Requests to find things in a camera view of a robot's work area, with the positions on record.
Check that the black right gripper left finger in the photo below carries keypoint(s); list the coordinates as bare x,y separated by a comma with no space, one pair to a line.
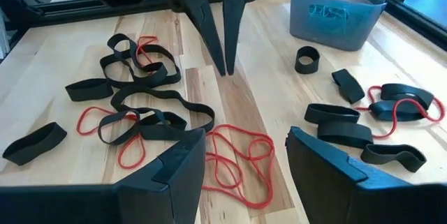
174,182

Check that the red rubber band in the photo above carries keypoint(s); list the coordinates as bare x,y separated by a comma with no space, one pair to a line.
120,154
394,119
258,168
146,39

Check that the grey translucent plastic basket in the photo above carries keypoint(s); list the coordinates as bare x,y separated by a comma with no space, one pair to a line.
335,39

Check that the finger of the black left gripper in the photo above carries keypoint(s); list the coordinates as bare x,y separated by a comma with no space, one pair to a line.
235,25
202,25

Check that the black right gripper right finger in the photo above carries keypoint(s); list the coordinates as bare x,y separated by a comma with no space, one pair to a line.
321,182

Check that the thin black rubber band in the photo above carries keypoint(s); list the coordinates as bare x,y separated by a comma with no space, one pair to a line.
195,109

